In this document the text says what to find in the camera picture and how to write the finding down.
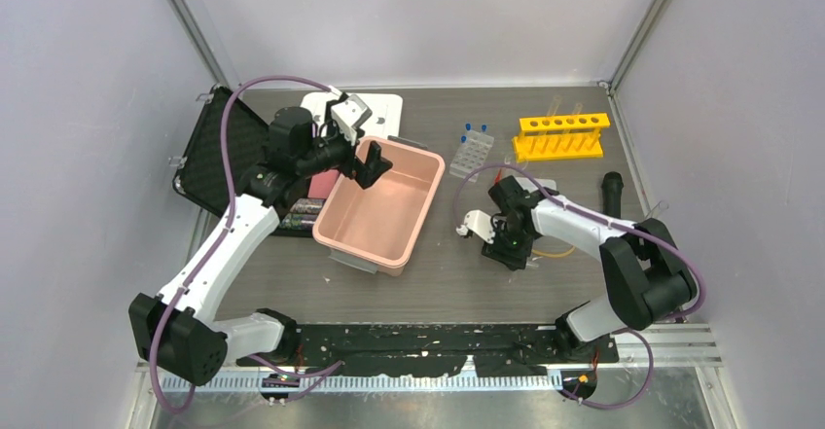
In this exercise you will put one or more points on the black poker chip case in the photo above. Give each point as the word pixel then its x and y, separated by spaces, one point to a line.
pixel 200 176

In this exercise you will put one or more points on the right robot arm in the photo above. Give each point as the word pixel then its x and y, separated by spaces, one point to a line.
pixel 645 280

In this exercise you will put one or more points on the white bin lid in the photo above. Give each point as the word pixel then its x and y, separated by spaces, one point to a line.
pixel 386 108

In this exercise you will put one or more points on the white wash bottle red cap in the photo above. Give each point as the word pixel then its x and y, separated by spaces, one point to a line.
pixel 548 184

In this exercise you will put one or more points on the yellow test tube rack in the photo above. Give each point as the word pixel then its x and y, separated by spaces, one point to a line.
pixel 557 138

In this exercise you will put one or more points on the pink plastic bin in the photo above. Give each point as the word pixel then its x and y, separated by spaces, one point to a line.
pixel 376 229

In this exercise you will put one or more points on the yellow rubber tube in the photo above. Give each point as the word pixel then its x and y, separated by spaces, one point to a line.
pixel 553 255

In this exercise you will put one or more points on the clear tube rack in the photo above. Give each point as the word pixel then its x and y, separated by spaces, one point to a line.
pixel 471 155

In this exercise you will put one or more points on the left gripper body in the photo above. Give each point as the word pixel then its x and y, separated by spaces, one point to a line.
pixel 331 152

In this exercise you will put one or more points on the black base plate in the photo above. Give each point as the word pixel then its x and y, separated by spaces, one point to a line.
pixel 433 350

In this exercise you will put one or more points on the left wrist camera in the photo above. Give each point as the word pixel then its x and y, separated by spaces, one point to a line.
pixel 349 112

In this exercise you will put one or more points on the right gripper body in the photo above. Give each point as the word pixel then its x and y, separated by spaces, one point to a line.
pixel 510 245

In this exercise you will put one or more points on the black flashlight orange end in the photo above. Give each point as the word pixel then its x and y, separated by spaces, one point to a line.
pixel 612 186

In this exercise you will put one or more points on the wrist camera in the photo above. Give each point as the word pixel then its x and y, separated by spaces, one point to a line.
pixel 478 223
pixel 349 112

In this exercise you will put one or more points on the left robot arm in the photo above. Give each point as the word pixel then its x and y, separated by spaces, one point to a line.
pixel 176 330

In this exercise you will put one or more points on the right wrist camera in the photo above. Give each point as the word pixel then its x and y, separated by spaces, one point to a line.
pixel 478 223

